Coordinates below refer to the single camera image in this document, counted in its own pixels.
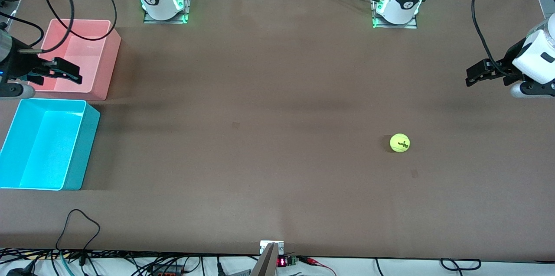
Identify yellow tennis ball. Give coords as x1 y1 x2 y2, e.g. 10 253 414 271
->
389 133 410 153

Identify pink plastic bin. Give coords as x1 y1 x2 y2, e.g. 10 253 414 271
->
27 19 121 101

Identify blue plastic bin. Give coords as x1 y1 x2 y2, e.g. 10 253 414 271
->
0 98 101 191

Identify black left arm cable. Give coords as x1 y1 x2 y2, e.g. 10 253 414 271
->
472 0 547 77

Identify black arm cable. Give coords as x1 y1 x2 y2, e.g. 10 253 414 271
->
472 0 547 77
0 0 118 53

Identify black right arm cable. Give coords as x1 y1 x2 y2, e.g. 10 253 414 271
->
0 0 118 53

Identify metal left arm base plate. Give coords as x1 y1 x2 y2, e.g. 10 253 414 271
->
372 0 418 29

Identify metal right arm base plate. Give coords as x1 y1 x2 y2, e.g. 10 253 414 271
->
143 0 190 24

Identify black looped thin cable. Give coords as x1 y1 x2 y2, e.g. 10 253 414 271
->
55 209 101 263

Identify black flat coiled cable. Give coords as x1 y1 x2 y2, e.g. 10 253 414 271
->
440 258 482 270

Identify red clip wires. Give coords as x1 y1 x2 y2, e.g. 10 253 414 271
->
301 257 336 276

